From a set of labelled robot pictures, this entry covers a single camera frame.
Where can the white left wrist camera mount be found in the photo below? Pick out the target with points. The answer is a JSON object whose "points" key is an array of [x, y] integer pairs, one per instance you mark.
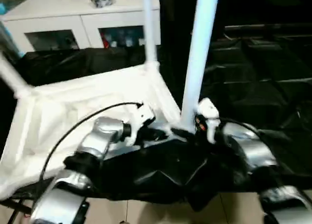
{"points": [[141, 121]]}

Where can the red white figure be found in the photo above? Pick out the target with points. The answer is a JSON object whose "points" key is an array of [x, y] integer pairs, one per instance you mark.
{"points": [[106, 41]]}

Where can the black work mat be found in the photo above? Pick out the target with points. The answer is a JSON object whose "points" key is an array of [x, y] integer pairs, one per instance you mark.
{"points": [[256, 75]]}

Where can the white plastic table top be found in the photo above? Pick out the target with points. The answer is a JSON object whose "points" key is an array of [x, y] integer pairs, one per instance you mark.
{"points": [[73, 107]]}

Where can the white glass-door cabinet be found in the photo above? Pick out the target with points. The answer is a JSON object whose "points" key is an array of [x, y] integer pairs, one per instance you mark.
{"points": [[48, 19]]}

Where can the blue white striped pole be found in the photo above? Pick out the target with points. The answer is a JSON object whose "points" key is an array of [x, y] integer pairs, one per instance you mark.
{"points": [[7, 31]]}

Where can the clear bag of black parts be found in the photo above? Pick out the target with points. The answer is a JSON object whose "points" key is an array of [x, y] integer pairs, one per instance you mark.
{"points": [[103, 0]]}

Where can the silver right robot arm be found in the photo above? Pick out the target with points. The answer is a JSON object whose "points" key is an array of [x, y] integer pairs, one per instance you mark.
{"points": [[248, 146]]}

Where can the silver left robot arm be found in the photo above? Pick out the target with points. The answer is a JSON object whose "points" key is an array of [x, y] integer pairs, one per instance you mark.
{"points": [[97, 141]]}

